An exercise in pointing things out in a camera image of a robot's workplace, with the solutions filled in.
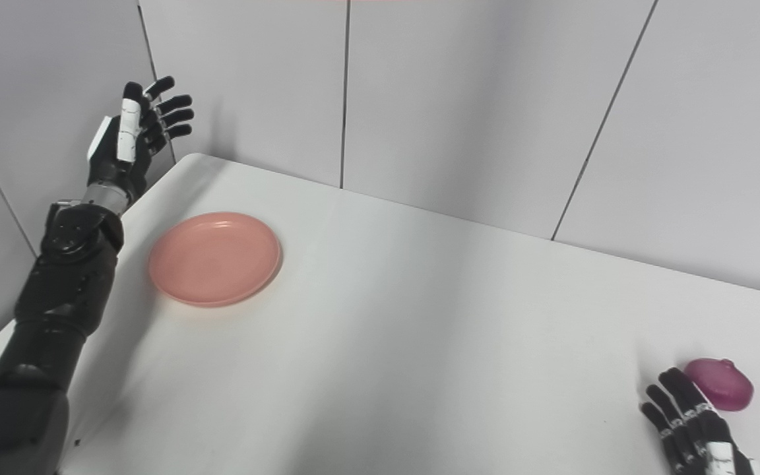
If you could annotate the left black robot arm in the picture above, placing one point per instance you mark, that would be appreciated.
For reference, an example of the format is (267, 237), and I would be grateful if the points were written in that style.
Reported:
(43, 330)

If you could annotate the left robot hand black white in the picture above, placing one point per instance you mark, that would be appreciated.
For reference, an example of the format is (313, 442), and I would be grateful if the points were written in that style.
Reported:
(130, 142)

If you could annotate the pink round plate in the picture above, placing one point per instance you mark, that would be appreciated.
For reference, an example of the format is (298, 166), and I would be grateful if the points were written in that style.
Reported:
(214, 258)

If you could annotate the purple red onion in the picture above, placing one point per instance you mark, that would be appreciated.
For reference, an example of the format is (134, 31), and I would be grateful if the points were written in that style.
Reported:
(723, 383)

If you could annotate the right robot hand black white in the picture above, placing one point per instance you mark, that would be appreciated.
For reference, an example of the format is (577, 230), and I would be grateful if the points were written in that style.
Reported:
(693, 432)

